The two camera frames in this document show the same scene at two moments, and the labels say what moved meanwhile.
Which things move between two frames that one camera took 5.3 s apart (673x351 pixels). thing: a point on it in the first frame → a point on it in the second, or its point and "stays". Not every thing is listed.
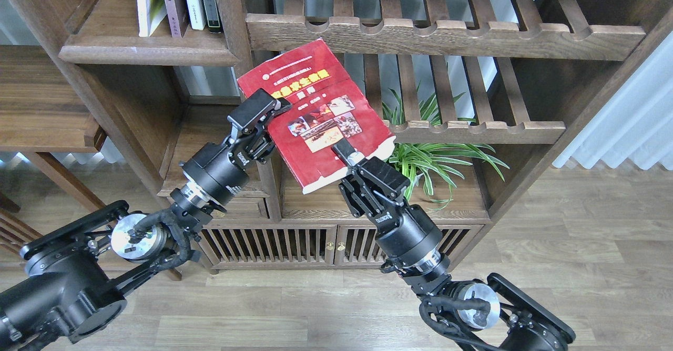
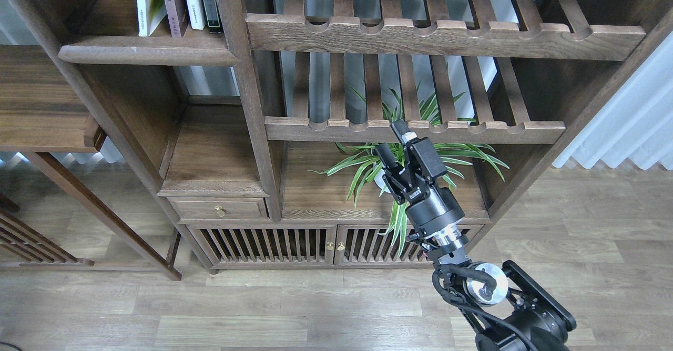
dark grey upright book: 209,2 stays
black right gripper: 404,233 → 431,208
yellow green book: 151,5 stays
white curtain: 635,122 stays
